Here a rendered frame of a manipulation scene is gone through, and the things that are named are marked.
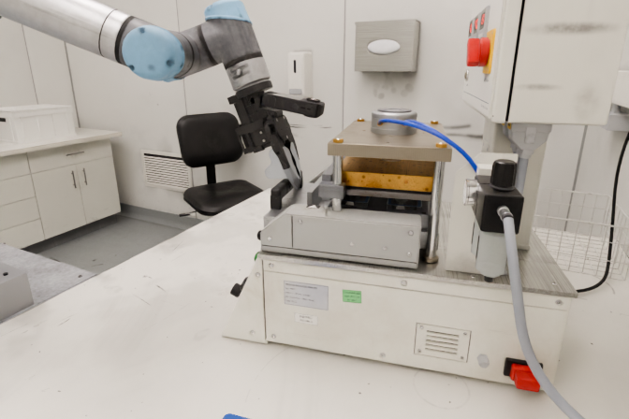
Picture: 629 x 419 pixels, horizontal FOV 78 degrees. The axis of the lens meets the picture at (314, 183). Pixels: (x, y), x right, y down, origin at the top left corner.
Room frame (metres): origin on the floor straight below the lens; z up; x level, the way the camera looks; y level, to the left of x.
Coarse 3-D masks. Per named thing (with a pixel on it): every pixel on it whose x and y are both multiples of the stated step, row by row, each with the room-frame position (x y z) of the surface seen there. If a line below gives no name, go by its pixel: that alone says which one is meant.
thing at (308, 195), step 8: (304, 184) 0.82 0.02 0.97; (312, 184) 0.82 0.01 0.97; (296, 192) 0.77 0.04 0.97; (304, 192) 0.77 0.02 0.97; (312, 192) 0.65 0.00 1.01; (288, 200) 0.72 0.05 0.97; (296, 200) 0.72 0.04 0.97; (304, 200) 0.72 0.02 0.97; (312, 200) 0.65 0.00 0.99; (320, 200) 0.71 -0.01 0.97; (328, 200) 0.72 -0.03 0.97; (264, 216) 0.63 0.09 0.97; (272, 216) 0.63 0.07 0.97; (264, 224) 0.63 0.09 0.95; (424, 232) 0.56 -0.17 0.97; (424, 240) 0.56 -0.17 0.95; (424, 248) 0.56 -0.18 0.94
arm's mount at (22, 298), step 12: (0, 264) 0.72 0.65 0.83; (0, 276) 0.68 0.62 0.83; (12, 276) 0.68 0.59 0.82; (24, 276) 0.69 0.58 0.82; (0, 288) 0.65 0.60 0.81; (12, 288) 0.67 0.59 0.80; (24, 288) 0.69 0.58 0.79; (0, 300) 0.65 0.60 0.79; (12, 300) 0.66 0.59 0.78; (24, 300) 0.68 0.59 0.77; (0, 312) 0.64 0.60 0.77; (12, 312) 0.66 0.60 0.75
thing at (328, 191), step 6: (330, 168) 0.63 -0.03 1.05; (324, 174) 0.60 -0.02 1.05; (330, 174) 0.60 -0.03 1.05; (324, 180) 0.60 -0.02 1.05; (330, 180) 0.60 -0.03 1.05; (324, 186) 0.58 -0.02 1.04; (330, 186) 0.57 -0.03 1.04; (336, 186) 0.57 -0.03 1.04; (342, 186) 0.57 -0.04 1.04; (324, 192) 0.58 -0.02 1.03; (330, 192) 0.57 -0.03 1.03; (336, 192) 0.57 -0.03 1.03; (342, 192) 0.57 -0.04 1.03; (324, 198) 0.60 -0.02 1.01; (330, 198) 0.60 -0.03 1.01; (336, 198) 0.57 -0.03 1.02; (342, 198) 0.57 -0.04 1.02
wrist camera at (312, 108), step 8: (264, 96) 0.73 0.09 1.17; (272, 96) 0.72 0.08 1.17; (280, 96) 0.72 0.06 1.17; (288, 96) 0.73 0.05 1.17; (296, 96) 0.75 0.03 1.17; (264, 104) 0.73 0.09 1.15; (272, 104) 0.72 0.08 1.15; (280, 104) 0.72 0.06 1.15; (288, 104) 0.72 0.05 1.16; (296, 104) 0.71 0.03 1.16; (304, 104) 0.71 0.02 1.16; (312, 104) 0.71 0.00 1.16; (320, 104) 0.71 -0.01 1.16; (296, 112) 0.71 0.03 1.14; (304, 112) 0.71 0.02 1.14; (312, 112) 0.71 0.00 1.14; (320, 112) 0.71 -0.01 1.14
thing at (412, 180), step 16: (352, 160) 0.68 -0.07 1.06; (368, 160) 0.68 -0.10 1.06; (384, 160) 0.68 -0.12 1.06; (400, 160) 0.67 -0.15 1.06; (416, 160) 0.68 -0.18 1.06; (352, 176) 0.60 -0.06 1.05; (368, 176) 0.59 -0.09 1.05; (384, 176) 0.59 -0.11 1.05; (400, 176) 0.58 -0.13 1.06; (416, 176) 0.58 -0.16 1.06; (352, 192) 0.60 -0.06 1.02; (368, 192) 0.59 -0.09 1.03; (384, 192) 0.59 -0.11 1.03; (400, 192) 0.58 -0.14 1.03; (416, 192) 0.58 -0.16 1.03
